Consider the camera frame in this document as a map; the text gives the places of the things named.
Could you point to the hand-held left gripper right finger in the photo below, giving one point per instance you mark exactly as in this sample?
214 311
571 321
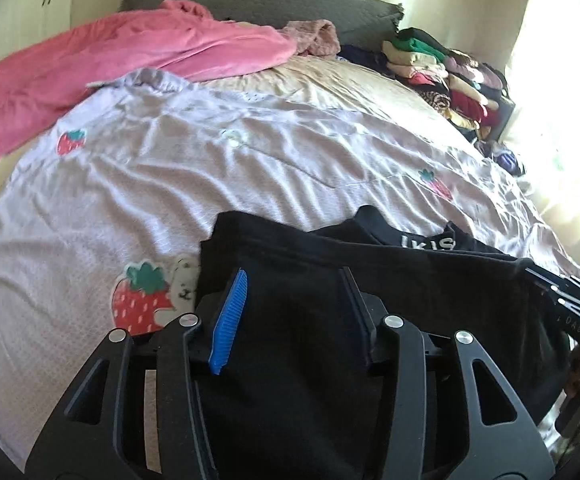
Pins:
357 310

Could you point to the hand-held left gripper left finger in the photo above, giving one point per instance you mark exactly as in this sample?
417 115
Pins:
227 320

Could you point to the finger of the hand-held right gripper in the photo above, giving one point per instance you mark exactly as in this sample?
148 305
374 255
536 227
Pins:
560 280
570 306

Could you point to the black sweater with orange cuffs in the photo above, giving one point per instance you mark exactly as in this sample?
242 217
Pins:
295 360

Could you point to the heap of purple clothes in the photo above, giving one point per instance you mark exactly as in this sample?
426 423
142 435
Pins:
507 160

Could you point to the pile of folded clothes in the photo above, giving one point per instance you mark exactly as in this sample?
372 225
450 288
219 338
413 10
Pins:
440 80

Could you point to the lilac strawberry duvet cover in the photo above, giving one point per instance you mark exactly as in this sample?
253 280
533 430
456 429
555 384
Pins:
220 160

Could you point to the cream curtain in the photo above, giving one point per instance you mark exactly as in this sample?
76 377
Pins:
560 110

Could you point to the dark storage box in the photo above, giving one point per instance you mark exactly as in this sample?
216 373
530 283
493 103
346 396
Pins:
505 117

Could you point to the dark navy cloth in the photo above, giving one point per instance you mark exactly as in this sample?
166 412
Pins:
365 57

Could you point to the pink fluffy garment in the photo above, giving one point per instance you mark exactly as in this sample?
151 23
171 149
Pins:
315 37

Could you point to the pink blanket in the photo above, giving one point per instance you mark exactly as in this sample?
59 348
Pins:
70 70

